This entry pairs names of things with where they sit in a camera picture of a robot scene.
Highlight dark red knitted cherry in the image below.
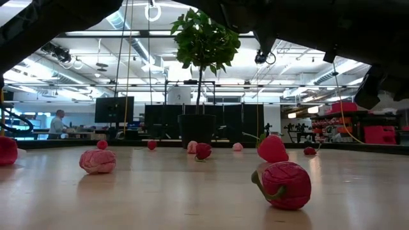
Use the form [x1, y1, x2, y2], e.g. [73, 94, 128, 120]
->
[251, 161, 313, 211]
[194, 142, 213, 163]
[303, 142, 322, 157]

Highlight red knitted strawberry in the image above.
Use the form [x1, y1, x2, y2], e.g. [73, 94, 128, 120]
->
[242, 132, 290, 164]

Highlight green plant in black pot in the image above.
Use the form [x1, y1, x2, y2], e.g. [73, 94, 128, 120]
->
[170, 8, 242, 150]

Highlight black metal table frame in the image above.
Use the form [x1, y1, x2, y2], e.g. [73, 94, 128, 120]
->
[15, 139, 409, 156]

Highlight red folded cloth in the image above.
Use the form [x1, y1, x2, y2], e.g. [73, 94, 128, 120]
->
[0, 136, 19, 166]

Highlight black shelf rack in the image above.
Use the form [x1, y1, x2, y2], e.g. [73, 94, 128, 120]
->
[311, 110, 403, 144]

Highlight red crate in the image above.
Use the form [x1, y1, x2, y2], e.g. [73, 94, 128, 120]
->
[364, 125, 397, 144]

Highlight black background monitor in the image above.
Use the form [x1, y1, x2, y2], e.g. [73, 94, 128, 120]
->
[94, 96, 135, 124]

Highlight black ceiling-mounted device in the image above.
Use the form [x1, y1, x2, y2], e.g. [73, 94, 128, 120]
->
[40, 43, 73, 64]

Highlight person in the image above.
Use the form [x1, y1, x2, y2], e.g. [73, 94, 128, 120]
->
[47, 109, 70, 140]

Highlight white hanging ring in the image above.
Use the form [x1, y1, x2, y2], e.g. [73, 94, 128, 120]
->
[144, 0, 162, 22]

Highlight black robot arms on stand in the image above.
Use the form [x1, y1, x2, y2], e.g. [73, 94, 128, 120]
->
[284, 122, 316, 143]

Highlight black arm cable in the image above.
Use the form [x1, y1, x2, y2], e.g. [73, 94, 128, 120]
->
[0, 102, 35, 134]

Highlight red storage bin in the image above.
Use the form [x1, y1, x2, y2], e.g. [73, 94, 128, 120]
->
[330, 101, 359, 113]

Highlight black ceiling camera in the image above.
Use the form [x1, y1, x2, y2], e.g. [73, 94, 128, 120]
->
[254, 49, 276, 65]

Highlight yellow hanging cable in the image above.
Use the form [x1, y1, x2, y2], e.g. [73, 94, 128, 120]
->
[123, 0, 134, 137]
[332, 61, 364, 144]

